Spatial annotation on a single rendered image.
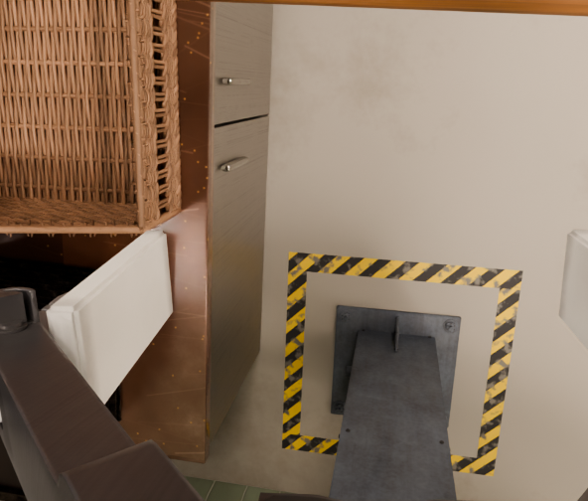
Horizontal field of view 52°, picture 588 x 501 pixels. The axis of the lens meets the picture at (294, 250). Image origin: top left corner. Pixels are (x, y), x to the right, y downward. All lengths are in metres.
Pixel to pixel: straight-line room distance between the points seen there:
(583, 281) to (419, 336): 1.43
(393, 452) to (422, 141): 0.74
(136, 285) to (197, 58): 0.81
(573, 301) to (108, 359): 0.14
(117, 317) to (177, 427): 1.00
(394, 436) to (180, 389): 0.40
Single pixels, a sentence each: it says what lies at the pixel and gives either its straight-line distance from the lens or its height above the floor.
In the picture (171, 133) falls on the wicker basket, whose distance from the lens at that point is 0.96.
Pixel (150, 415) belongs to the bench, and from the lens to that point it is 1.17.
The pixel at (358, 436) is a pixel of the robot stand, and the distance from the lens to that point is 1.17.
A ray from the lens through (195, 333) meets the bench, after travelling 1.06.
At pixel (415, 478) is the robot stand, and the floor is 0.62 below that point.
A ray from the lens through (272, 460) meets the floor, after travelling 1.86.
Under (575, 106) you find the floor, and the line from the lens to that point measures 1.55.
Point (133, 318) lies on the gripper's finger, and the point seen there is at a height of 1.35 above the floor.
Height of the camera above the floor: 1.50
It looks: 72 degrees down
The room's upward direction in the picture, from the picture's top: 147 degrees counter-clockwise
